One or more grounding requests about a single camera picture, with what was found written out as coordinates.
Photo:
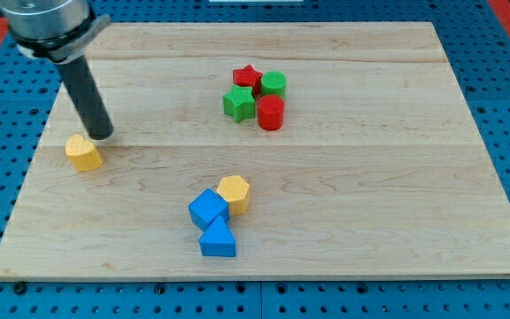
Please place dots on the yellow heart block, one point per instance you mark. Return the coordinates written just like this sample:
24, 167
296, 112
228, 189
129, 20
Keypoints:
82, 153

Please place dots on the blue cube block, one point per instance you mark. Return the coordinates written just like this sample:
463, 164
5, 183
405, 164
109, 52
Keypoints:
206, 207

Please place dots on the wooden board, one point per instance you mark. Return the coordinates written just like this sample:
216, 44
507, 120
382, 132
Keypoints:
377, 173

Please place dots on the yellow hexagon block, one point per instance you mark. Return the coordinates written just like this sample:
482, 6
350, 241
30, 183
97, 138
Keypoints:
236, 191

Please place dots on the red cylinder block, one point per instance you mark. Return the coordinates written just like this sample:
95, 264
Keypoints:
271, 109

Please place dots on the green star block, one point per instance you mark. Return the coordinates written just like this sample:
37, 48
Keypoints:
239, 103

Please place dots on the green cylinder block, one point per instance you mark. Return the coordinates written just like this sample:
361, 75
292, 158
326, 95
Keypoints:
273, 83

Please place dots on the red star block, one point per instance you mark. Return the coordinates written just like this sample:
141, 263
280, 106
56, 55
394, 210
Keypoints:
248, 76

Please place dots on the blue triangle block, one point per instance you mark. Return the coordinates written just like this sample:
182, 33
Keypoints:
218, 240

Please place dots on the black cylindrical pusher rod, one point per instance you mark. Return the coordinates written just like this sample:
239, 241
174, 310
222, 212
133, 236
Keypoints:
82, 89

